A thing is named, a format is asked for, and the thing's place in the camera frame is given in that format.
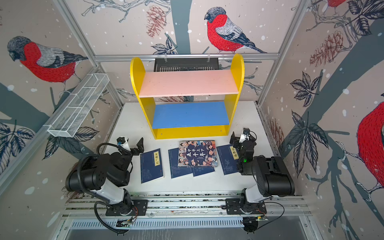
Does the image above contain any black vent panel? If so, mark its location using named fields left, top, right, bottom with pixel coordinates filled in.
left=154, top=58, right=219, bottom=72

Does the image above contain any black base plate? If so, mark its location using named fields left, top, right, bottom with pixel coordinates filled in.
left=221, top=198, right=267, bottom=215
left=106, top=200, right=149, bottom=217

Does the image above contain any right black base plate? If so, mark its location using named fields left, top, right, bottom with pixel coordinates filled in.
left=221, top=198, right=267, bottom=215

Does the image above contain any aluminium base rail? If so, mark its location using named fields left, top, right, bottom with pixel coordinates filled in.
left=63, top=194, right=311, bottom=230

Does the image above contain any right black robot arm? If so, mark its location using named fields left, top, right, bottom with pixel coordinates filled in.
left=225, top=129, right=295, bottom=215

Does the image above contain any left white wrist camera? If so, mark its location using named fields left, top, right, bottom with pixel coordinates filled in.
left=117, top=137, right=131, bottom=152

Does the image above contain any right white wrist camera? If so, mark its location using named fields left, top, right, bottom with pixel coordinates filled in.
left=239, top=128, right=251, bottom=143

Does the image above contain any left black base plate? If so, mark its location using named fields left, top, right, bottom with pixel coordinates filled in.
left=106, top=200, right=149, bottom=217

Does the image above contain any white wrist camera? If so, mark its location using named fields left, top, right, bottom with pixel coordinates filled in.
left=239, top=128, right=251, bottom=143
left=117, top=137, right=131, bottom=152

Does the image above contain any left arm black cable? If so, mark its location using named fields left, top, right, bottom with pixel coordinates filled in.
left=93, top=200, right=139, bottom=235

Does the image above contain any blue book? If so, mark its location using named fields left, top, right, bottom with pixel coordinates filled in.
left=217, top=145, right=239, bottom=175
left=140, top=149, right=164, bottom=184
left=168, top=148, right=193, bottom=179
left=193, top=166, right=215, bottom=177

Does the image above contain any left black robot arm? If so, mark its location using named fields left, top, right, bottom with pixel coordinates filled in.
left=66, top=137, right=148, bottom=217

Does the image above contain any white wire mesh basket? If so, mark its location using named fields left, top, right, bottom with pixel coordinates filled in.
left=48, top=73, right=110, bottom=138

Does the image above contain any yellow pink blue shelf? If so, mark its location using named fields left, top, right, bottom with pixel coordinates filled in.
left=130, top=54, right=245, bottom=140

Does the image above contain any large illustrated colourful book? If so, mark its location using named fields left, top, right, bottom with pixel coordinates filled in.
left=177, top=140, right=219, bottom=168

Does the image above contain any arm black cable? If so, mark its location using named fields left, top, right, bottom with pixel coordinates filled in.
left=93, top=200, right=139, bottom=235
left=254, top=201, right=286, bottom=232

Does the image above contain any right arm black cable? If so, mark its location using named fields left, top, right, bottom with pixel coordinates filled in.
left=254, top=201, right=286, bottom=232

